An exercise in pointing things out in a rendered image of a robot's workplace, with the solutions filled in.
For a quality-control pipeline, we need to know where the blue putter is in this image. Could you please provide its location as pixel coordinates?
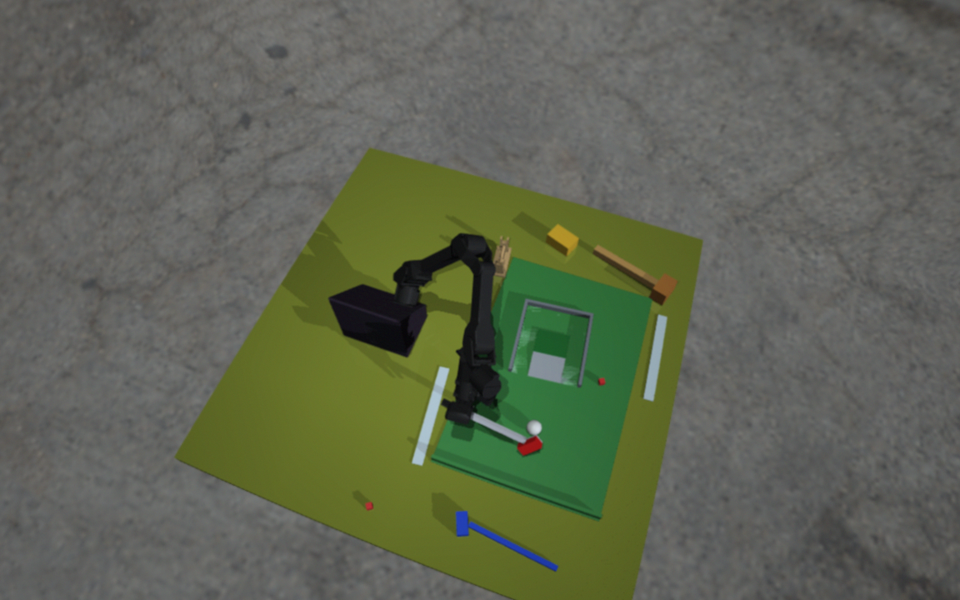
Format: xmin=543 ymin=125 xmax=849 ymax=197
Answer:
xmin=457 ymin=511 xmax=558 ymax=572

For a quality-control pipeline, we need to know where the green putting mat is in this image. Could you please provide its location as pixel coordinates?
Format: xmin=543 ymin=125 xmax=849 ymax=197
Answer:
xmin=434 ymin=257 xmax=652 ymax=513

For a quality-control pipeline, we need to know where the yellow rectangular block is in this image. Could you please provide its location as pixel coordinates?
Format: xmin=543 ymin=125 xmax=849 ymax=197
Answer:
xmin=546 ymin=224 xmax=578 ymax=256

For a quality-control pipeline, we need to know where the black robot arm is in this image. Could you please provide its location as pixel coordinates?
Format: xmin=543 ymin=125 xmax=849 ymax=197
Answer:
xmin=392 ymin=233 xmax=502 ymax=406

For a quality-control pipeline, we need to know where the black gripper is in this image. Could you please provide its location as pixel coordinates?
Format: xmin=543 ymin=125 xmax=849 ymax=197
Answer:
xmin=445 ymin=376 xmax=477 ymax=424

